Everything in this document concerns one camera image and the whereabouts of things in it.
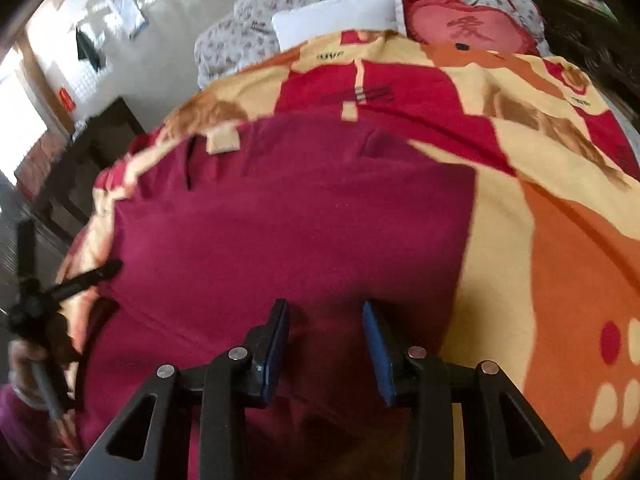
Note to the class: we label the orange red patterned blanket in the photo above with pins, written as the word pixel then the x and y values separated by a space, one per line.
pixel 549 281

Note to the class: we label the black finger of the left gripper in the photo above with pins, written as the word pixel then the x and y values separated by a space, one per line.
pixel 84 281

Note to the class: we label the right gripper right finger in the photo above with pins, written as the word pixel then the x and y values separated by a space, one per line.
pixel 478 407

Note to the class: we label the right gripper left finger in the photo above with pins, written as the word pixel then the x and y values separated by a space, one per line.
pixel 150 437

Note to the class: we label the red heart cushion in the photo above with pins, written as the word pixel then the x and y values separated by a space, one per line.
pixel 477 27

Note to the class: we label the person's left hand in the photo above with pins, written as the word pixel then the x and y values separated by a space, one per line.
pixel 23 354

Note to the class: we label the white pillow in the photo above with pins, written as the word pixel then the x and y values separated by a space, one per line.
pixel 293 27

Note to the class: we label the dark wooden cabinet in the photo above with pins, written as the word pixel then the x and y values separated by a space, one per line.
pixel 56 176

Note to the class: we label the white wall poster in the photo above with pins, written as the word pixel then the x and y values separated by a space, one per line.
pixel 131 17

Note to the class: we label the maroon red garment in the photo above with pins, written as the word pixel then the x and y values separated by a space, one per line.
pixel 322 213

